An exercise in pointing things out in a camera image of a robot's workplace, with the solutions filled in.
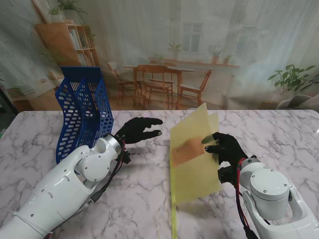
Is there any printed room backdrop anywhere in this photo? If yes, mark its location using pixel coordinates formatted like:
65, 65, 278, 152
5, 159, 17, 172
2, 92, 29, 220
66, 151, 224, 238
0, 0, 319, 112

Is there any yellow translucent file folder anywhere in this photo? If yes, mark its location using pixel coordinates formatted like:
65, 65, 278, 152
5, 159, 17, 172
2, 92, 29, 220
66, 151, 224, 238
169, 102, 224, 204

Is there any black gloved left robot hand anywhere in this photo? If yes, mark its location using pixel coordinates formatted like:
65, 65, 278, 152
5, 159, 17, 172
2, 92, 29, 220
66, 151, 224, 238
115, 118, 164, 145

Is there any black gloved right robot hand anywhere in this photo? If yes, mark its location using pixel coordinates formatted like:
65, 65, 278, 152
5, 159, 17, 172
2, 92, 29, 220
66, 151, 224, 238
201, 131, 249, 172

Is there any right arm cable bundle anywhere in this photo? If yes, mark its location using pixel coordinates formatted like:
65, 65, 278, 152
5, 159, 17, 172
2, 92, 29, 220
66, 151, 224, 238
234, 159, 260, 239

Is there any yellow folder slide bar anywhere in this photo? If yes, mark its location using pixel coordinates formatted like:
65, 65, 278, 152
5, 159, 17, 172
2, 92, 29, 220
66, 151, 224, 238
169, 149, 179, 239

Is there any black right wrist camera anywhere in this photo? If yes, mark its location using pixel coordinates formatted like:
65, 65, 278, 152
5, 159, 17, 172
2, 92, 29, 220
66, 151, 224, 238
217, 166, 237, 185

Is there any pink receipt paper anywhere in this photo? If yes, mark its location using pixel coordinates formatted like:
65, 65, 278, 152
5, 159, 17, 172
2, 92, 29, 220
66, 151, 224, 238
171, 138, 205, 167

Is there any blue perforated file rack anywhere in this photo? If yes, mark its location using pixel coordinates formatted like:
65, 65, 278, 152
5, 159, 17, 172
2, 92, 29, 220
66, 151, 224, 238
55, 66, 115, 165

